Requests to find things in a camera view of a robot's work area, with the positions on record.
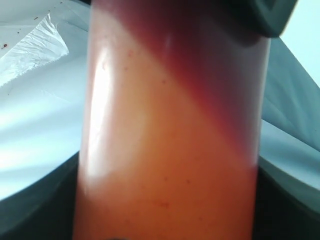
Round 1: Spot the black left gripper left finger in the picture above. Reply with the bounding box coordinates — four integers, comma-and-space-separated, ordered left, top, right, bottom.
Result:
0, 153, 79, 240

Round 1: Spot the crinkled clear plastic sheet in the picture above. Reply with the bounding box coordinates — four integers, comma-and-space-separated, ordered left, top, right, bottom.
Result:
0, 14, 69, 86

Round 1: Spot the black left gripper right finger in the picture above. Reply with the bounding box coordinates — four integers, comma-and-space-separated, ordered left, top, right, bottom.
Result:
254, 157, 320, 240

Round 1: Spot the red sauce squeeze bottle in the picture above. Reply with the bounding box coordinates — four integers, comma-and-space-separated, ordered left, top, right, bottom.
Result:
72, 0, 270, 240

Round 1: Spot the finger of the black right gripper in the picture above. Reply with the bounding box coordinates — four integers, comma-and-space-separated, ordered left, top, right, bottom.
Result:
248, 0, 298, 38

